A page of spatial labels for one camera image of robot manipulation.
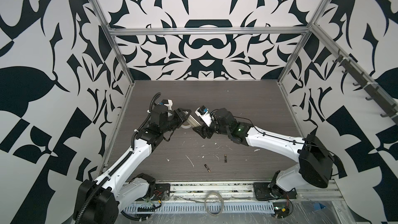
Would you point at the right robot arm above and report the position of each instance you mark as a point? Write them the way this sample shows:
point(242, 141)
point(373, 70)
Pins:
point(314, 163)

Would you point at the white slotted cable duct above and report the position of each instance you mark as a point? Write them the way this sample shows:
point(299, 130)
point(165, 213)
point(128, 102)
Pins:
point(199, 208)

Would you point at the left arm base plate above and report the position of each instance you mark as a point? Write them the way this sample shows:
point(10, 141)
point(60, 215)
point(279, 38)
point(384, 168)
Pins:
point(160, 191)

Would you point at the small electronics board green LED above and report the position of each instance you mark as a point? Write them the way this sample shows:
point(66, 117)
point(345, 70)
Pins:
point(282, 210)

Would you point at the blue tape piece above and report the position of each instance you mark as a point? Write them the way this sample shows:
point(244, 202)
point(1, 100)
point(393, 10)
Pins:
point(318, 206)

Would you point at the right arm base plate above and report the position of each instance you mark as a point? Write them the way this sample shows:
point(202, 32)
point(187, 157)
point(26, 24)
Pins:
point(264, 192)

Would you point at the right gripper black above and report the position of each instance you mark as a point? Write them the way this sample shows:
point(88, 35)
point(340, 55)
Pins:
point(203, 129)

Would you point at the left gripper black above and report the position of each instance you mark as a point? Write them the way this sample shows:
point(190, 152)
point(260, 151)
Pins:
point(180, 116)

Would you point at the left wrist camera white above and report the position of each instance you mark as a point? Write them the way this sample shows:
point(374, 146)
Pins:
point(167, 103)

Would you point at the white remote control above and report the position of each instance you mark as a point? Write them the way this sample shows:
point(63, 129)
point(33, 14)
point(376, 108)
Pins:
point(192, 122)

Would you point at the black wall hook rack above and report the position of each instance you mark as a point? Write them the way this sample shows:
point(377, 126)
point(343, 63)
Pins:
point(364, 81)

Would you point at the roll of clear tape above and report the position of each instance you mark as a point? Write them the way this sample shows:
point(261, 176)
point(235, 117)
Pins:
point(186, 125)

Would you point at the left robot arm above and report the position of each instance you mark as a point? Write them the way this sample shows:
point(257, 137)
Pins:
point(102, 200)

